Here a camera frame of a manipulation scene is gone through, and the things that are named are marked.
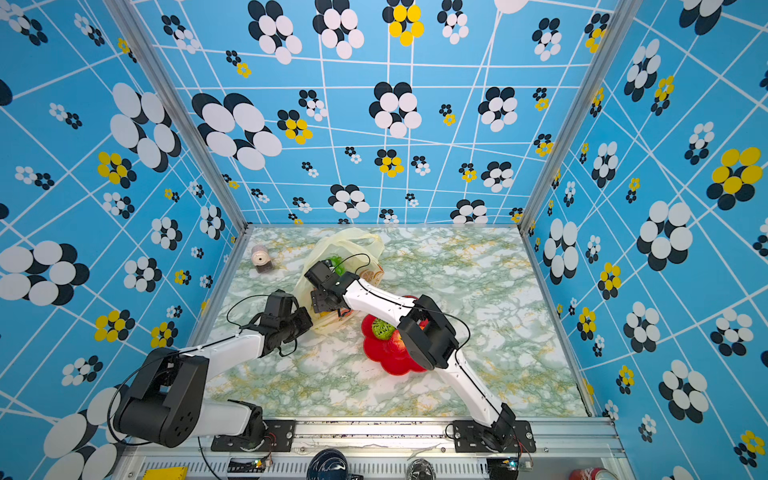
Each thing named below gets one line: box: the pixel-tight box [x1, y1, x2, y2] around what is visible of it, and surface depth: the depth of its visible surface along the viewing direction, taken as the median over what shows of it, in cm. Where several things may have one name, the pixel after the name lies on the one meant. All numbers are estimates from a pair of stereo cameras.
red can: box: [569, 468, 619, 480], surface depth 61 cm
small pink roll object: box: [251, 244, 273, 274], surface depth 104 cm
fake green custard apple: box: [372, 318, 396, 341], surface depth 88 cm
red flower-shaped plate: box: [361, 314, 427, 376], surface depth 88 cm
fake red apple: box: [390, 329, 407, 356], surface depth 85 cm
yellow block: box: [142, 466, 189, 480], surface depth 71 cm
